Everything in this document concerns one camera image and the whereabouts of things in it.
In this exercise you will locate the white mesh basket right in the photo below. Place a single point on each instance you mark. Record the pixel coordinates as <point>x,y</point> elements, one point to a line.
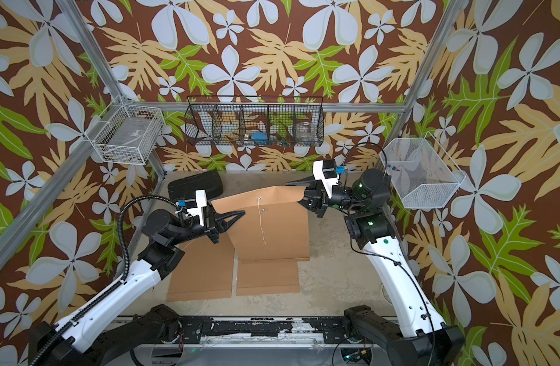
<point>423,174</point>

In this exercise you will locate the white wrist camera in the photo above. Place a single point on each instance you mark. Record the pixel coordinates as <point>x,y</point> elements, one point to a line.
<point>328,173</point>
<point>194,207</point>

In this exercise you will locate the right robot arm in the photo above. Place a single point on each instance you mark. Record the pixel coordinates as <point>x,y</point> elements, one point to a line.
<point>420,335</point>

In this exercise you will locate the brown file bag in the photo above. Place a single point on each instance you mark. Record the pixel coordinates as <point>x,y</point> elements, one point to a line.
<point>275,226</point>
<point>205,272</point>
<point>267,277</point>

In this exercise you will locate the black wire basket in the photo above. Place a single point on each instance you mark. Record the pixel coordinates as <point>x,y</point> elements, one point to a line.
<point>287,121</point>

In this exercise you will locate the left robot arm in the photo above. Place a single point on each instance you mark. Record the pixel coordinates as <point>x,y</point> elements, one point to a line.
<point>82,338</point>

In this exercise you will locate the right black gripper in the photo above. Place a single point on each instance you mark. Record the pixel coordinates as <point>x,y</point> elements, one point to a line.
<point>319,207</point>

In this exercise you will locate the blue object in basket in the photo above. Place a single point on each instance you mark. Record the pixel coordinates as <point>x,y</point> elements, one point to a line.
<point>260,139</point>

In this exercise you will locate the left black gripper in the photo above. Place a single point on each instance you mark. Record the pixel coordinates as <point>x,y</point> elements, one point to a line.
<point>213,222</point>

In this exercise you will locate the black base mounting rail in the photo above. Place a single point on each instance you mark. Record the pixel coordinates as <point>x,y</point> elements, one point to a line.
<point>189,330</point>

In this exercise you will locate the white wire basket left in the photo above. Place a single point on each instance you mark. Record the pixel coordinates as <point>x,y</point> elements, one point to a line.
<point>127,134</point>

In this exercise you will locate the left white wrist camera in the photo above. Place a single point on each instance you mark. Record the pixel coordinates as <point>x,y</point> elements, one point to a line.
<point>194,207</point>

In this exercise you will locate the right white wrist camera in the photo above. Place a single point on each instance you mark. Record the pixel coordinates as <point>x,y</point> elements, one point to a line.
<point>328,173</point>

